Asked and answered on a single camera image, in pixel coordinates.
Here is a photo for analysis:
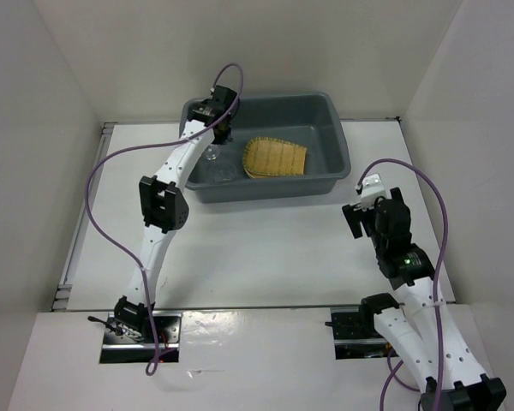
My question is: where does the clear plastic cup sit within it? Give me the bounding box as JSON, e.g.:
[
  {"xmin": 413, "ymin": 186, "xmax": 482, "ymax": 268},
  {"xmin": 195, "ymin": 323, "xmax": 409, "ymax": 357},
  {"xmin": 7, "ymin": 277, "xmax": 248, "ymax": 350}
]
[
  {"xmin": 210, "ymin": 162, "xmax": 236, "ymax": 184},
  {"xmin": 202, "ymin": 144, "xmax": 220, "ymax": 161}
]

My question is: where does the woven bamboo tray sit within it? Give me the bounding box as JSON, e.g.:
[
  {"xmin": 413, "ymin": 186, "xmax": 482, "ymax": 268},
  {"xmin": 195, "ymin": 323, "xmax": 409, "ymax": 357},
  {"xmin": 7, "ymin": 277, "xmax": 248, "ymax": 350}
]
[{"xmin": 242, "ymin": 136, "xmax": 307, "ymax": 178}]

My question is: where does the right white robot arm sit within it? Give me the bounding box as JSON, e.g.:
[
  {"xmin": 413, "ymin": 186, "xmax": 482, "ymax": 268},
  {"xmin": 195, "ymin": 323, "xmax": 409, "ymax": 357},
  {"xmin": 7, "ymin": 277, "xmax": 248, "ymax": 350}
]
[{"xmin": 343, "ymin": 176, "xmax": 506, "ymax": 410}]

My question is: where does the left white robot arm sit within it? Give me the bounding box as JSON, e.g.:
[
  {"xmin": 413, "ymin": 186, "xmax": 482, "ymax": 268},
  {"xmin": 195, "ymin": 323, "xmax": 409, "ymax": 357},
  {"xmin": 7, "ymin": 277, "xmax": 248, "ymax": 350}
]
[{"xmin": 114, "ymin": 86, "xmax": 239, "ymax": 343}]

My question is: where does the grey plastic bin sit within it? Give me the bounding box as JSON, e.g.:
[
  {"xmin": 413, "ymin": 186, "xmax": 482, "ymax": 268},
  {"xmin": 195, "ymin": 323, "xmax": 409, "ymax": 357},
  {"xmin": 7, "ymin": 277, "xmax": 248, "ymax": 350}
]
[{"xmin": 186, "ymin": 92, "xmax": 351, "ymax": 203}]

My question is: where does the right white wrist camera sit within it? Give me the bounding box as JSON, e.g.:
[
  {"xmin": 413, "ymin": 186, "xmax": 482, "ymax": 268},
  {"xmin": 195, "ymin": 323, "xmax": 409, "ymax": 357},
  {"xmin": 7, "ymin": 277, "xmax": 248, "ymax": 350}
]
[{"xmin": 355, "ymin": 174, "xmax": 386, "ymax": 210}]

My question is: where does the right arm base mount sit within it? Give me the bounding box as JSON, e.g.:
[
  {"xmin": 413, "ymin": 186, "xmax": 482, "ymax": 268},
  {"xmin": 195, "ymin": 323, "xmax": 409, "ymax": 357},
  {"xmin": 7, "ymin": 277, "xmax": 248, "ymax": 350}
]
[{"xmin": 325, "ymin": 306, "xmax": 392, "ymax": 360}]

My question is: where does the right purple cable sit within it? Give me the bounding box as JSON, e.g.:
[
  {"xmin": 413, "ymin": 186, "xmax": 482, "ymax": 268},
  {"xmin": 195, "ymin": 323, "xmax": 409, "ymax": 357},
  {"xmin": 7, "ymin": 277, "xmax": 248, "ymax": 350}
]
[{"xmin": 356, "ymin": 158, "xmax": 451, "ymax": 411}]

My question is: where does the purple cable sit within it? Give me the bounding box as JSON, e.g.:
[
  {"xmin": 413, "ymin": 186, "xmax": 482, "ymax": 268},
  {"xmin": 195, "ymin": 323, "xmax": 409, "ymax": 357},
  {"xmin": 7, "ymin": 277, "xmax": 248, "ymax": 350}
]
[
  {"xmin": 356, "ymin": 158, "xmax": 451, "ymax": 411},
  {"xmin": 87, "ymin": 63, "xmax": 245, "ymax": 375}
]

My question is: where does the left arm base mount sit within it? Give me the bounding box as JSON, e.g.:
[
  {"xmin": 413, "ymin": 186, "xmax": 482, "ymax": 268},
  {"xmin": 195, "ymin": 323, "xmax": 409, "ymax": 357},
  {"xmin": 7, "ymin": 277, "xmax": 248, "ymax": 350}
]
[{"xmin": 87, "ymin": 312, "xmax": 182, "ymax": 364}]

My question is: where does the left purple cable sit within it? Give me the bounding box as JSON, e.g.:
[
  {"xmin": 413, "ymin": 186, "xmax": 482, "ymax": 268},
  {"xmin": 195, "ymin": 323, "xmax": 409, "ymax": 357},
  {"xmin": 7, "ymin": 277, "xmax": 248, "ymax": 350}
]
[{"xmin": 87, "ymin": 63, "xmax": 245, "ymax": 375}]

